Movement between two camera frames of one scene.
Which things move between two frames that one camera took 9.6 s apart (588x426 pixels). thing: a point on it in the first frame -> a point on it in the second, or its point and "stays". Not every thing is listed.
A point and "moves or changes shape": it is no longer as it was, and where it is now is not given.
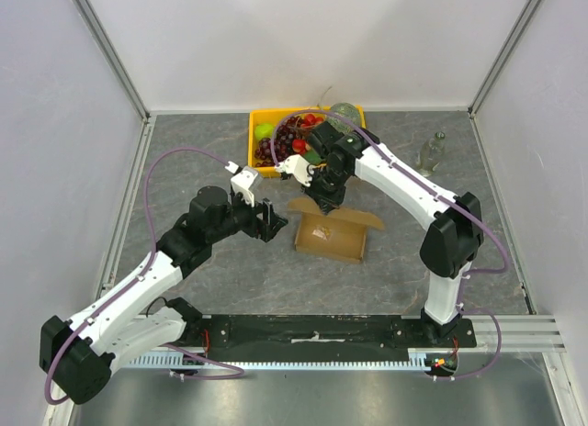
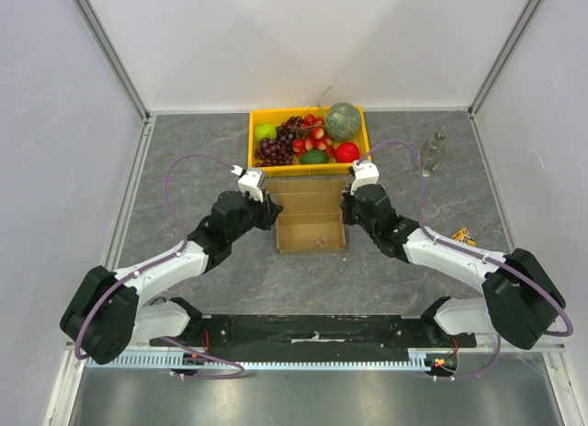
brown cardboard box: x=339 y=233 moves or changes shape
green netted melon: x=345 y=110 stays
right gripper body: x=327 y=195 -> x=351 y=208
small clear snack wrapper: x=322 y=231 -> x=319 y=242
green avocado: x=312 y=156 stays
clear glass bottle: x=431 y=154 stays
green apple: x=264 y=130 stays
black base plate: x=350 y=331 stays
